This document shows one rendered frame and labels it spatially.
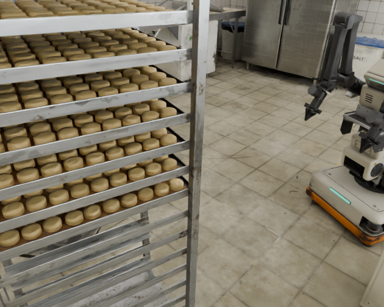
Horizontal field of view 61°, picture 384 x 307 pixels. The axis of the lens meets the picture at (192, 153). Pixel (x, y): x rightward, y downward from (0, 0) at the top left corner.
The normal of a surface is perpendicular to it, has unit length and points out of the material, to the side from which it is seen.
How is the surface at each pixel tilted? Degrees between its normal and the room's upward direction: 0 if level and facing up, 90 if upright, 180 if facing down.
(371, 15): 90
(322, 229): 0
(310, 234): 0
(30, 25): 90
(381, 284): 90
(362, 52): 94
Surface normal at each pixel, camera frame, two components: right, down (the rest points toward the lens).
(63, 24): 0.52, 0.44
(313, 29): -0.69, 0.35
